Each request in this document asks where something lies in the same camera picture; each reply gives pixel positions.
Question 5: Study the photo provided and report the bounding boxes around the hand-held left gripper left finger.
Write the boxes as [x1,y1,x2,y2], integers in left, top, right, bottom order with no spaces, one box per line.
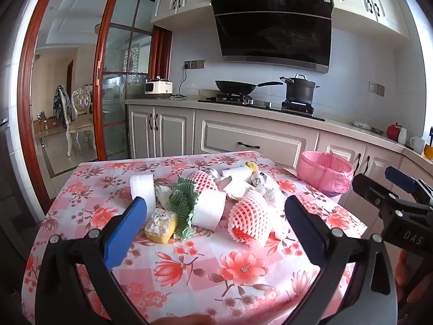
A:
[35,196,149,325]

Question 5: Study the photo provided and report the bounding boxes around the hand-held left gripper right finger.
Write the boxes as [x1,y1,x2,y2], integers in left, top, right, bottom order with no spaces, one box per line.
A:
[284,194,398,325]

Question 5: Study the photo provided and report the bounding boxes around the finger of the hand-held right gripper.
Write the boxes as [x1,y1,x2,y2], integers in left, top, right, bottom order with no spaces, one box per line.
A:
[352,173,423,216]
[385,167,433,207]

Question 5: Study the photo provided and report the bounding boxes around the purple bin with pink liner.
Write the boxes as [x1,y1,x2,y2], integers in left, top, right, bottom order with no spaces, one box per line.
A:
[298,151,354,199]

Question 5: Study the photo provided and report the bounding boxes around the pink foam net orange inside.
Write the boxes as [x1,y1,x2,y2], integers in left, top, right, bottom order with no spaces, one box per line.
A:
[228,190,271,244]

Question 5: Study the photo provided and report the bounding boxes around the white foam roll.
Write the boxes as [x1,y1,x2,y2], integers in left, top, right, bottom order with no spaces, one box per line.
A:
[191,190,227,229]

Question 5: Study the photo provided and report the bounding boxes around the person's right hand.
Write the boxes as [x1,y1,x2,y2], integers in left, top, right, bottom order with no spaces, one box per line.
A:
[396,248,421,304]

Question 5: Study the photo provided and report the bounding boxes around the white mug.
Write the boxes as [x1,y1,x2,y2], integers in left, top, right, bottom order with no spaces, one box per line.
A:
[409,136,426,154]

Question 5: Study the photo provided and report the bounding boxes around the yellow sponge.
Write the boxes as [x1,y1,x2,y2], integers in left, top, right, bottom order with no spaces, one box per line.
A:
[144,208,179,244]

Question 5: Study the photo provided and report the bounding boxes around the yellow bottle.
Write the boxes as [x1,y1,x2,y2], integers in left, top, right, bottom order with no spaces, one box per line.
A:
[422,127,433,160]

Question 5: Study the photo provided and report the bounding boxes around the curved white foam sheet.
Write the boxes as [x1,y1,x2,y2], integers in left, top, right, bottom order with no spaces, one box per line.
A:
[129,174,157,218]

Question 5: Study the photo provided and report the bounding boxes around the green patterned cloth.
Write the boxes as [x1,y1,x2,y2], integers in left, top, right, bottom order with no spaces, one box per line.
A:
[168,175,200,242]

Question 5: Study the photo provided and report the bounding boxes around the pink floral tablecloth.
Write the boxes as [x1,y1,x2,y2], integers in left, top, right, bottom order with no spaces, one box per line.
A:
[21,151,369,325]

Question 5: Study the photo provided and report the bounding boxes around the pink foam fruit net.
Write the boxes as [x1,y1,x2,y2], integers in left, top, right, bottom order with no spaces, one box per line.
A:
[187,170,220,193]

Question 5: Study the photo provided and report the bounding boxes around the white dining chair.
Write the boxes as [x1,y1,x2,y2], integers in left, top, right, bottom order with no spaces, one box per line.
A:
[59,86,99,158]

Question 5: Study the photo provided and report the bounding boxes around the black pot with lid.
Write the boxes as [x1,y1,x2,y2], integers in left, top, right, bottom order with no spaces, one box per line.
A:
[279,73,320,106]

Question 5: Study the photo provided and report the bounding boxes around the white base cabinets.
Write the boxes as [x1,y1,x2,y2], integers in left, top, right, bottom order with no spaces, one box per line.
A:
[125,96,433,217]

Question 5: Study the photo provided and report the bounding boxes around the black gas stove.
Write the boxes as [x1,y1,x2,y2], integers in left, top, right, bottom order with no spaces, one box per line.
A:
[198,94,326,122]

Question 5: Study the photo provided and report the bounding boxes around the cardboard boxes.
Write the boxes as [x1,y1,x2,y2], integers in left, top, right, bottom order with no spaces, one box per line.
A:
[32,112,65,132]

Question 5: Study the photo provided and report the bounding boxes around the dark clothing on chair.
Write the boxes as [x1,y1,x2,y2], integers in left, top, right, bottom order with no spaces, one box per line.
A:
[52,85,71,129]

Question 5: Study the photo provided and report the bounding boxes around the white rice cooker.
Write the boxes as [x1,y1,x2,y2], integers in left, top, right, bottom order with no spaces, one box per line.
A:
[145,76,175,99]

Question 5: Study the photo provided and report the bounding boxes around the black wok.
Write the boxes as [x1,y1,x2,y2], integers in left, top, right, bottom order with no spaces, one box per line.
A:
[215,79,284,96]

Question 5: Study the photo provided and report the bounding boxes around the wooden glass sliding door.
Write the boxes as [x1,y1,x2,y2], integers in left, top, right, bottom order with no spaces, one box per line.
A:
[93,0,173,161]

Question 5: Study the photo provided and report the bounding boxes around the black range hood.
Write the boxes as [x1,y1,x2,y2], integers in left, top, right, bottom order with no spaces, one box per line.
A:
[210,0,334,74]

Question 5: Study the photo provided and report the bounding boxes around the black power cable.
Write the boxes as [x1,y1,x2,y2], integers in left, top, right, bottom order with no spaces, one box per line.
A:
[171,64,188,100]

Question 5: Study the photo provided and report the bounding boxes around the red wooden door frame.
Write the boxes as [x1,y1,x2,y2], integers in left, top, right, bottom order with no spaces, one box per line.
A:
[17,0,161,217]

